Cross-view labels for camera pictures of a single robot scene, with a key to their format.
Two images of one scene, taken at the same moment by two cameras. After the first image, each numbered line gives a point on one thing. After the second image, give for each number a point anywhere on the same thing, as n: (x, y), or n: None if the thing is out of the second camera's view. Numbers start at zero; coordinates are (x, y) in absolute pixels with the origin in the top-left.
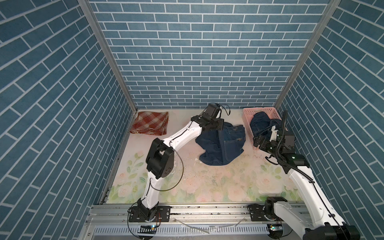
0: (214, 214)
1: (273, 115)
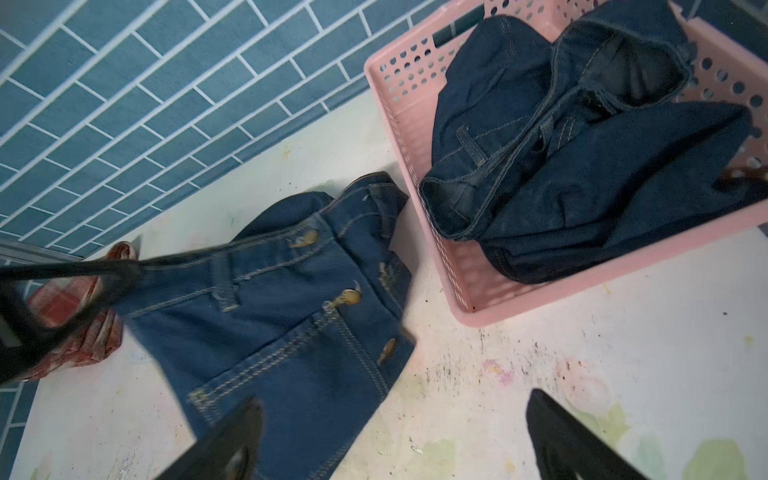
0: None
1: (729, 66)
